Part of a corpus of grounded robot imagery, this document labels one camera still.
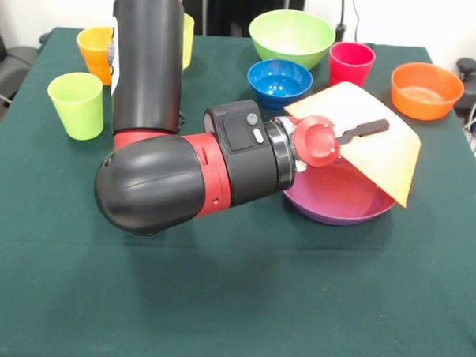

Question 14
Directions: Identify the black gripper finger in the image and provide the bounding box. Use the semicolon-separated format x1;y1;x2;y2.
335;116;391;148

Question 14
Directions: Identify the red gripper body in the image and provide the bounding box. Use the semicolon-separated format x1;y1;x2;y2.
291;114;341;171

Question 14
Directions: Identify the large orange bowl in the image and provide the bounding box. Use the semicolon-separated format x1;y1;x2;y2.
279;78;425;209

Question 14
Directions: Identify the purple bowl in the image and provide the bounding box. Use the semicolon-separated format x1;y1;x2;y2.
281;155;400;229

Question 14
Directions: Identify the large light green bowl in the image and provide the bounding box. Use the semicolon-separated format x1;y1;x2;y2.
247;7;338;72

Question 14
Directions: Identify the red cup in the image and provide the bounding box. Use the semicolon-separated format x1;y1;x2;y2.
327;40;377;90

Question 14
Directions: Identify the blue bowl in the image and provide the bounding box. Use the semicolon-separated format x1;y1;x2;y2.
245;57;314;113

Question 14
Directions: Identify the small red-orange bowl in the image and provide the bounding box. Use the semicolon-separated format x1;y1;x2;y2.
388;60;467;123

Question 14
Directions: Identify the yellow cup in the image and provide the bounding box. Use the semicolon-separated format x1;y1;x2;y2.
180;13;197;70

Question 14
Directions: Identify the dark green tablecloth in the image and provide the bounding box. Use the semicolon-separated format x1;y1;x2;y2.
0;24;476;357

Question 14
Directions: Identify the orange cup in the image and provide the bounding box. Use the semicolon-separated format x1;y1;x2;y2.
74;25;116;87

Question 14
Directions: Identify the lime green cup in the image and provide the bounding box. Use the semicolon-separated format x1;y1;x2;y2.
44;70;107;143

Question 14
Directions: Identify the black hanging cable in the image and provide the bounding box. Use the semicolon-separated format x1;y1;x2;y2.
334;0;364;43

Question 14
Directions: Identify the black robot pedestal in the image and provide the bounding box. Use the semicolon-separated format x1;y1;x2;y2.
180;0;305;40

